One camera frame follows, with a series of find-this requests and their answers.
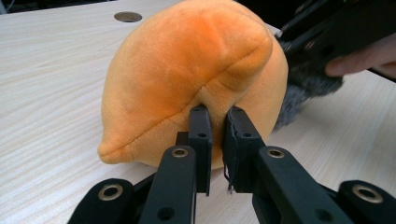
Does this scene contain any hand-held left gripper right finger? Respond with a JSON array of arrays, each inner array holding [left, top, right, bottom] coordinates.
[[221, 105, 354, 224]]

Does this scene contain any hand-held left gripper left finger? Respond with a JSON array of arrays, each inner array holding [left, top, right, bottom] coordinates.
[[138, 105, 213, 224]]

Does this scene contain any orange plush toy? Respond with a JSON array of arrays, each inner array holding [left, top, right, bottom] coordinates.
[[97, 0, 290, 171]]

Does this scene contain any round table grommet hole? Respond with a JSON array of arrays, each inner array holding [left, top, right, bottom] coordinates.
[[113, 11, 143, 23]]

